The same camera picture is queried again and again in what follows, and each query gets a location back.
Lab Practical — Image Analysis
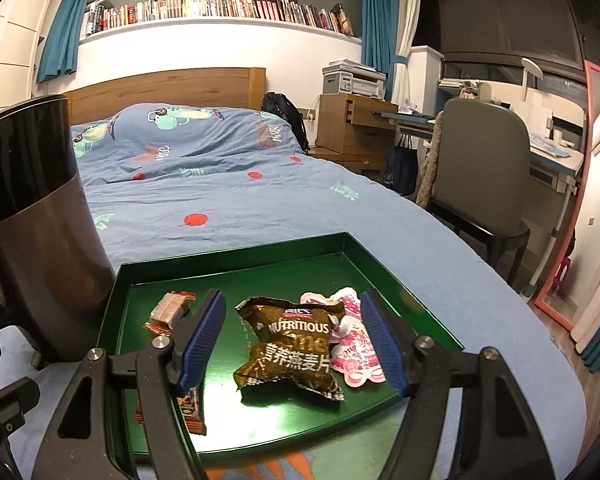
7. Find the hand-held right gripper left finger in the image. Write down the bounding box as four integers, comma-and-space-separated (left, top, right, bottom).
30, 289, 227, 480

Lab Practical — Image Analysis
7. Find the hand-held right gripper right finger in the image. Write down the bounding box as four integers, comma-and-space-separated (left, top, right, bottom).
360, 289, 556, 480

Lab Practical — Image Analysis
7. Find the pink cartoon character packet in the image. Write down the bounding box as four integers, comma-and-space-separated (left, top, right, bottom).
300, 286, 385, 388

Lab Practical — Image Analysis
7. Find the small brown wafer packet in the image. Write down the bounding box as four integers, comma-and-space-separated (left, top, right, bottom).
142, 291, 197, 336

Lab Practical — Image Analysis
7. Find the dark red snack packet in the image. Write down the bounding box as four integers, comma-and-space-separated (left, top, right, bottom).
135, 385, 207, 436

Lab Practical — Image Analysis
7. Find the brown oat snack packet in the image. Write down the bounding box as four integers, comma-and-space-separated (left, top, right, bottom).
234, 296, 346, 402

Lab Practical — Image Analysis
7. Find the green tray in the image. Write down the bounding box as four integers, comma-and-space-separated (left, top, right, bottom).
96, 232, 463, 466

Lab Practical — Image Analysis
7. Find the dark blue bag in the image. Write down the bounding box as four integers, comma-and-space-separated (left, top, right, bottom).
384, 135, 418, 196

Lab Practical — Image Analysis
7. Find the grey chair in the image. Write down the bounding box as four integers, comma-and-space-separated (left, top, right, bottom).
420, 99, 532, 281

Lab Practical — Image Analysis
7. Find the wooden dresser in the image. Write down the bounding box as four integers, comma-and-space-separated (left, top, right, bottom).
316, 94, 398, 161

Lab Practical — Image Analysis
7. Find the black backpack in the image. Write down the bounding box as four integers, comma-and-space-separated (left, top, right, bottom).
261, 92, 311, 153

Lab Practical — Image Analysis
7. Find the light blue desk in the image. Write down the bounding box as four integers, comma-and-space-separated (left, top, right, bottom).
437, 77, 587, 261

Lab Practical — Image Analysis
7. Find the wooden bed headboard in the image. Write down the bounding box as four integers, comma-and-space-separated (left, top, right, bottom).
62, 67, 266, 126

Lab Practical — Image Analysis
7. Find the white printer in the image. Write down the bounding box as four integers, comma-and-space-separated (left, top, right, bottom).
322, 59, 386, 98

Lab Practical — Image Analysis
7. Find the white curtain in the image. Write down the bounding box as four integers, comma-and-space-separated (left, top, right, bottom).
392, 0, 423, 103

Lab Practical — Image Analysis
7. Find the white wardrobe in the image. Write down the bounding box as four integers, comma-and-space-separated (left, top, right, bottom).
0, 0, 52, 111

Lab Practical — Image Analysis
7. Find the white desk lamp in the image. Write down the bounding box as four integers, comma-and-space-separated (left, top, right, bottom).
521, 57, 545, 106

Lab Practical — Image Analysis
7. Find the row of books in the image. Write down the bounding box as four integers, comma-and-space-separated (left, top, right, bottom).
82, 0, 355, 37

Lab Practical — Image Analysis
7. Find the dark window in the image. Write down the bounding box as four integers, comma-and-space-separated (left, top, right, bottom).
412, 0, 588, 83

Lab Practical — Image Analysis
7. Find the beige braided rope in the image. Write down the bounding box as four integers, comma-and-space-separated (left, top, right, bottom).
417, 110, 443, 206

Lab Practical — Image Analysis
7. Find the white wall shelf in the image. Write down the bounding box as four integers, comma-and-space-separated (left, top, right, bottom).
78, 16, 363, 47

